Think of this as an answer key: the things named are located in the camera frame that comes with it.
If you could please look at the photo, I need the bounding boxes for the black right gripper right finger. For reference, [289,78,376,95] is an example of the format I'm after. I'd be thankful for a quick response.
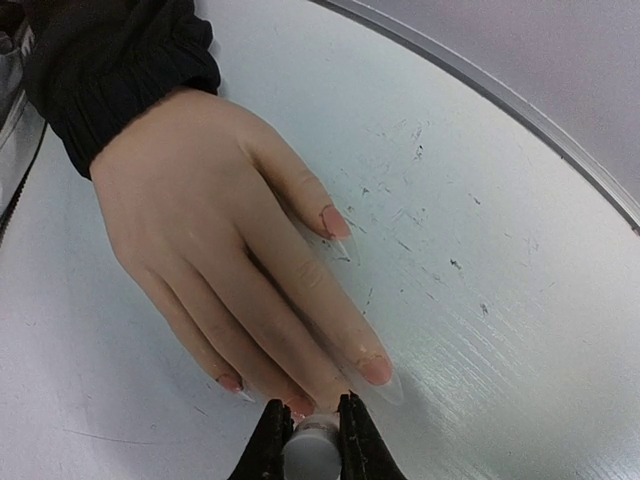
[338,393,405,480]

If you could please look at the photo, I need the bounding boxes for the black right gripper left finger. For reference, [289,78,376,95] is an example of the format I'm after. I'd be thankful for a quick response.
[232,399,293,480]

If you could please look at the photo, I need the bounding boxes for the mannequin hand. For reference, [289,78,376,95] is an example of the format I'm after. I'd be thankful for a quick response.
[90,87,403,418]

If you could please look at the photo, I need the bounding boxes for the grey crumpled cloth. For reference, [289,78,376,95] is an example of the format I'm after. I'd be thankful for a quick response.
[1,22,47,232]

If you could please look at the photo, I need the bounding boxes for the table edge metal strip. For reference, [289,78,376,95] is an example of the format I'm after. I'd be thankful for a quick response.
[317,1,639,233]

